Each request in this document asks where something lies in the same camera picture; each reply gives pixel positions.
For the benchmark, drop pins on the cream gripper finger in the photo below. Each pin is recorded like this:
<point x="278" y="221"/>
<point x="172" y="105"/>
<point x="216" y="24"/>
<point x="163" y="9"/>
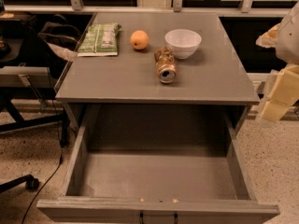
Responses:
<point x="280" y="94"/>
<point x="269" y="38"/>

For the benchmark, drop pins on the green jalapeno chip bag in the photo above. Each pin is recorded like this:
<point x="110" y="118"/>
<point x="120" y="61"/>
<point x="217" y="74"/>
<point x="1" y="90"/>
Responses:
<point x="100" y="40"/>

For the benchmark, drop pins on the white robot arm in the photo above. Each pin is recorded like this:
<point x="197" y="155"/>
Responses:
<point x="287" y="48"/>

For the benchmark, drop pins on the open grey top drawer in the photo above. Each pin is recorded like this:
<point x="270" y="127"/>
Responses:
<point x="157" y="164"/>

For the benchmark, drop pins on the dark bag with cloth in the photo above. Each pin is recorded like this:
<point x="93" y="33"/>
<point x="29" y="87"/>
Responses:
<point x="61" y="36"/>

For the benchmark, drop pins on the white bowl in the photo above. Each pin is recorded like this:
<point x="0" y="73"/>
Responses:
<point x="184" y="43"/>

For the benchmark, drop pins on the crushed gold soda can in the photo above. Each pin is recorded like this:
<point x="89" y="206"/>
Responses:
<point x="165" y="64"/>

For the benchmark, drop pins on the grey cabinet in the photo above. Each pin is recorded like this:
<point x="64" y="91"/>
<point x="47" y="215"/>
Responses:
<point x="213" y="75"/>

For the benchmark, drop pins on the orange fruit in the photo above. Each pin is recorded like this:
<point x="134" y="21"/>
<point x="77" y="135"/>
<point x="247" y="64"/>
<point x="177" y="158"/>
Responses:
<point x="139" y="39"/>

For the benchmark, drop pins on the metal window railing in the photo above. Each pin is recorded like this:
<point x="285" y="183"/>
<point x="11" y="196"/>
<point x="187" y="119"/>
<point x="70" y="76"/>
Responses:
<point x="149" y="3"/>

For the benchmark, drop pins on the grey side desk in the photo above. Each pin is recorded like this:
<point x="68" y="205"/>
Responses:
<point x="14" y="77"/>

